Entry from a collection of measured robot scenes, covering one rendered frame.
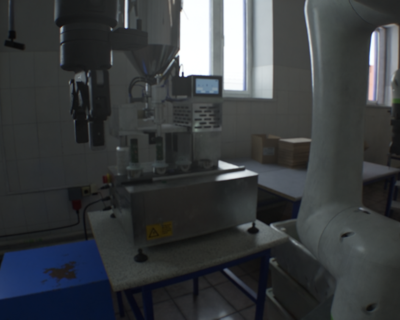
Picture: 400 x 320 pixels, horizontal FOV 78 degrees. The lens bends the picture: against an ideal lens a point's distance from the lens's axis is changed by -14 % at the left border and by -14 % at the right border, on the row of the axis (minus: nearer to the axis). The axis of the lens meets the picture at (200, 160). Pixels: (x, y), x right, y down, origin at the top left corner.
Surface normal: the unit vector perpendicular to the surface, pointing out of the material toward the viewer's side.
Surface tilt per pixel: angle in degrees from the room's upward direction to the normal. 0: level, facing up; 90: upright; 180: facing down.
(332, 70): 94
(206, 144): 90
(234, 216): 90
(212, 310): 0
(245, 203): 90
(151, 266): 0
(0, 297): 0
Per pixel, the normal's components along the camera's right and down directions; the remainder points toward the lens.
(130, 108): 0.47, 0.18
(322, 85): -0.89, 0.14
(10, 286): 0.00, -0.98
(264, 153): 0.18, 0.19
